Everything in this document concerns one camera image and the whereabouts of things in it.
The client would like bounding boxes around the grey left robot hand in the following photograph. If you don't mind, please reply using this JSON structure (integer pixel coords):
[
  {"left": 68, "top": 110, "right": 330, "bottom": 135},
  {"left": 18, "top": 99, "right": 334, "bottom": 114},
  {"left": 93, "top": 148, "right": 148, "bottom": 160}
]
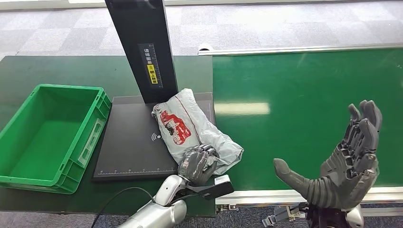
[{"left": 177, "top": 144, "right": 221, "bottom": 187}]

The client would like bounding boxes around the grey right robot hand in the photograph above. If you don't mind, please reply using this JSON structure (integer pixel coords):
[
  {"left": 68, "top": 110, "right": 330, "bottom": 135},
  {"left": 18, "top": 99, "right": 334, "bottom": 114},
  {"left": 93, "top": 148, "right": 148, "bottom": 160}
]
[{"left": 273, "top": 99, "right": 384, "bottom": 211}]

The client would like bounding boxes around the grey plastic mailer package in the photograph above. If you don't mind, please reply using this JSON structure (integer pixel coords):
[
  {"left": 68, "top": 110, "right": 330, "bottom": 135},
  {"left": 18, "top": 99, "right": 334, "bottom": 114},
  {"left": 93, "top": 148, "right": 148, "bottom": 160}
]
[{"left": 152, "top": 88, "right": 245, "bottom": 176}]

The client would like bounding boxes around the black inbound scanner machine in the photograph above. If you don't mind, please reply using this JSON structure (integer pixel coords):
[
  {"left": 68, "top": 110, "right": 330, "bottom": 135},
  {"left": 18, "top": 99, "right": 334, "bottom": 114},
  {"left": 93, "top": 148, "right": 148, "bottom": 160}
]
[{"left": 93, "top": 0, "right": 217, "bottom": 181}]

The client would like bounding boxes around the green conveyor belt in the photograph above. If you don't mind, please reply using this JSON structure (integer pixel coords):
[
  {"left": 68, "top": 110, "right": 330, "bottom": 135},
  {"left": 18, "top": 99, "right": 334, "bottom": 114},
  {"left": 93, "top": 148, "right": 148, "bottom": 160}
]
[{"left": 212, "top": 48, "right": 403, "bottom": 192}]

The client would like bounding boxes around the green plastic crate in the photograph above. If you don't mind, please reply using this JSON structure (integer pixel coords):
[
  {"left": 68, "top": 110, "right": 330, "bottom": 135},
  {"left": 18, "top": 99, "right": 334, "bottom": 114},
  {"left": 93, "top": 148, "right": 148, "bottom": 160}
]
[{"left": 0, "top": 84, "right": 112, "bottom": 195}]

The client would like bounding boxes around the small metal conveyor bracket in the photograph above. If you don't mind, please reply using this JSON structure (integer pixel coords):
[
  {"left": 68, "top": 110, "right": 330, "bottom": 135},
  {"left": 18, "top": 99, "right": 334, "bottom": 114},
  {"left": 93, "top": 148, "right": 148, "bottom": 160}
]
[{"left": 216, "top": 204, "right": 239, "bottom": 212}]

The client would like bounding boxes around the wide aluminium conveyor rail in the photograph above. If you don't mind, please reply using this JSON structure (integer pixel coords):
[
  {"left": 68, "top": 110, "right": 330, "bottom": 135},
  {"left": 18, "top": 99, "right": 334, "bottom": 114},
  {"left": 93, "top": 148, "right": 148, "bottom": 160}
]
[{"left": 215, "top": 186, "right": 403, "bottom": 209}]

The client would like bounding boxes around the large grey metal conveyor bracket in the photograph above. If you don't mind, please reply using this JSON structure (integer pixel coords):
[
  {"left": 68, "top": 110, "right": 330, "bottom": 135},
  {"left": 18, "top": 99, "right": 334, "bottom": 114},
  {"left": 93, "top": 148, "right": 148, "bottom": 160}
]
[{"left": 262, "top": 204, "right": 309, "bottom": 228}]

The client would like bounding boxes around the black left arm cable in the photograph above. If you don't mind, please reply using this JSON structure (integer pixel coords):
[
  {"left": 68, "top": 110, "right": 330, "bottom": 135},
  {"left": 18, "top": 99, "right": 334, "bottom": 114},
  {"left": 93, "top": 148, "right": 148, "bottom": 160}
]
[{"left": 90, "top": 187, "right": 157, "bottom": 228}]

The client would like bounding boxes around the long thin aluminium conveyor rail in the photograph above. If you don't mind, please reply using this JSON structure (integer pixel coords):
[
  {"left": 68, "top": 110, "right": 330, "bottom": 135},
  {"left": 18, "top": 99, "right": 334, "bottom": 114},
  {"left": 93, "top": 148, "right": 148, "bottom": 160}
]
[{"left": 197, "top": 42, "right": 403, "bottom": 57}]

